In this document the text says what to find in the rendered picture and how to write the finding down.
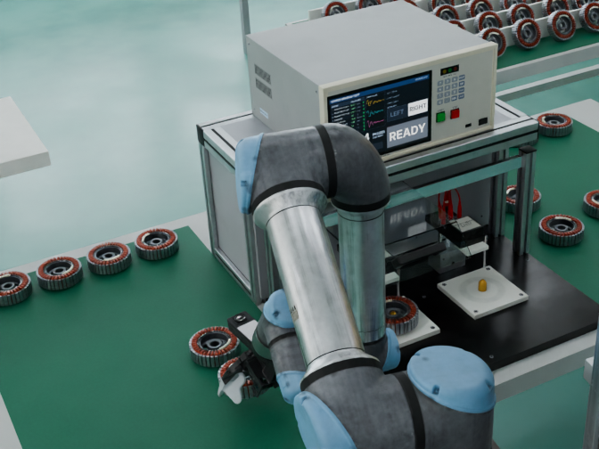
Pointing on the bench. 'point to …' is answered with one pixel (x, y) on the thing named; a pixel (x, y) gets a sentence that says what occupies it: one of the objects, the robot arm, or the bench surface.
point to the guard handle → (419, 255)
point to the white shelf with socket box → (19, 142)
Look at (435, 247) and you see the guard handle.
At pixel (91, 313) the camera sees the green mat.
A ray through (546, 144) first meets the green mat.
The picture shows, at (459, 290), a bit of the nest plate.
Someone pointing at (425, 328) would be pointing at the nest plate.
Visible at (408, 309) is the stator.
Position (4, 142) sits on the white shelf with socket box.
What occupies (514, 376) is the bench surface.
